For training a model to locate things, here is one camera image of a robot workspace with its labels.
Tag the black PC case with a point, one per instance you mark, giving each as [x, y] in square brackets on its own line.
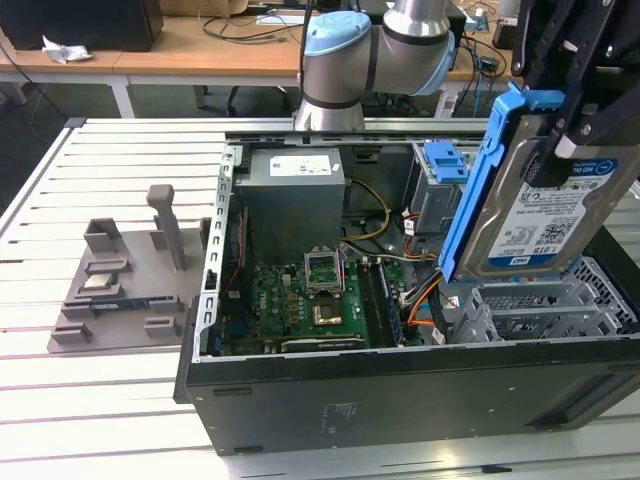
[350, 400]

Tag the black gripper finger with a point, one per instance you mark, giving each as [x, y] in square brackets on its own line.
[595, 100]
[537, 45]

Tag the grey disk bay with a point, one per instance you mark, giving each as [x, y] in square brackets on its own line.
[530, 305]

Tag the small black box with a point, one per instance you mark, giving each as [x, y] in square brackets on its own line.
[501, 35]

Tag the green motherboard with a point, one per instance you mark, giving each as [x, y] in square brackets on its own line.
[280, 300]

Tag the hard disk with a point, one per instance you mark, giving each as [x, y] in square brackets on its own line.
[525, 225]

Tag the wooden desk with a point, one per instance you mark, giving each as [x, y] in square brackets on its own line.
[165, 55]
[102, 59]

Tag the grey parts rack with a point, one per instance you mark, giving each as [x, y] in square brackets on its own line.
[135, 270]

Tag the blue drive latch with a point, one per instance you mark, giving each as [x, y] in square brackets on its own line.
[445, 165]

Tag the grey power supply unit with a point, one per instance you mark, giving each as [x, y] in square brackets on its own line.
[290, 210]

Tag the metal locking lever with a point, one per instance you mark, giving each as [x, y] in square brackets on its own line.
[342, 270]

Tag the black computer tower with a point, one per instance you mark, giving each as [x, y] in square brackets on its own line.
[457, 30]

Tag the silver CPU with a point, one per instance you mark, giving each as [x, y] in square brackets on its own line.
[100, 283]

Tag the black graphics card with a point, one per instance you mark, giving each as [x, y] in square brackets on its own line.
[325, 345]

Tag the black RAM slot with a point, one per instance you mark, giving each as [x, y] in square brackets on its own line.
[392, 310]
[372, 305]

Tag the RAM stick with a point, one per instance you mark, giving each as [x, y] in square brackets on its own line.
[130, 303]

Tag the grey optical drive cage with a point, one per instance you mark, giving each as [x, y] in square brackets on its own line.
[435, 205]

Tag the CPU socket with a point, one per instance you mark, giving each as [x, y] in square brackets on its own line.
[327, 312]

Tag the brown cardboard box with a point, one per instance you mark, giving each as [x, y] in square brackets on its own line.
[200, 6]

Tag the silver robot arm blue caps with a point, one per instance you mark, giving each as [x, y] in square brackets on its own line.
[340, 65]

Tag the crumpled white paper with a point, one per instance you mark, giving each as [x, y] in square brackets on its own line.
[65, 50]

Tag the large black box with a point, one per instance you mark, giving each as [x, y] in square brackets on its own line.
[75, 20]

